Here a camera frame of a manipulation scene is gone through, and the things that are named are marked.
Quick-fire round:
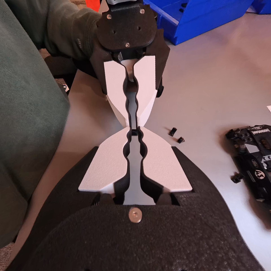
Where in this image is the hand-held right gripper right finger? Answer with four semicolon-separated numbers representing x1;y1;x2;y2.
140;128;194;204

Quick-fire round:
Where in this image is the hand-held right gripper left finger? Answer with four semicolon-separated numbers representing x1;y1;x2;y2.
78;127;132;204

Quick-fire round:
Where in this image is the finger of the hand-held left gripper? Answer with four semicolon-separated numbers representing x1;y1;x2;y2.
104;59;132;128
135;55;157;128

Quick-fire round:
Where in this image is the black lego car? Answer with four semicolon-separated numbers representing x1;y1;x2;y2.
225;124;271;204

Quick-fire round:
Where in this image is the orange striped object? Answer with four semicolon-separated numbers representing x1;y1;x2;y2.
86;0;101;10

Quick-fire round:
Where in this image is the blue storage bin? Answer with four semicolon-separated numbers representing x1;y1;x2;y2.
252;0;271;14
144;0;254;46

